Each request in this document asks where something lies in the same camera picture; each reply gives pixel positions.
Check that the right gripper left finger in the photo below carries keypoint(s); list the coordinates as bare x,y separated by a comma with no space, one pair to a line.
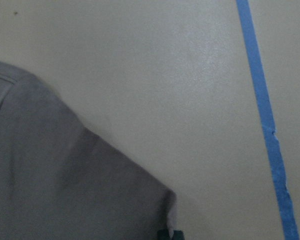
163,234

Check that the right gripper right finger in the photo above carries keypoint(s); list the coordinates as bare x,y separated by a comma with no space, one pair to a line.
178,235

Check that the brown t-shirt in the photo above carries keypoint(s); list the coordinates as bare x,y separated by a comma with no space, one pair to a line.
60,181

